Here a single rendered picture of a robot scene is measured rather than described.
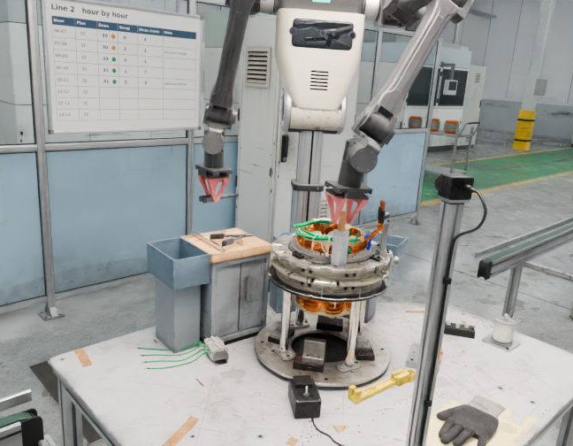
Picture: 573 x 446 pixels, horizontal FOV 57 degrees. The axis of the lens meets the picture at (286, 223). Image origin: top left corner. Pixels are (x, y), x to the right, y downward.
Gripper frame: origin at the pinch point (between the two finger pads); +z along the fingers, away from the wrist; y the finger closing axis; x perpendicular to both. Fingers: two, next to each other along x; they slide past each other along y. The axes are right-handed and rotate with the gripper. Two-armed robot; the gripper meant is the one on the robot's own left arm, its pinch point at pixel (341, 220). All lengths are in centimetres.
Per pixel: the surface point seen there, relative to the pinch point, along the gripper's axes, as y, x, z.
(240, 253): -14.4, 23.3, 18.5
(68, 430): -57, 24, 70
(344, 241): 0.7, -2.0, 4.7
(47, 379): -53, 140, 136
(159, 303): -34, 31, 37
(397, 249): 32.2, 13.0, 14.2
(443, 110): 810, 816, 33
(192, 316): -26, 23, 37
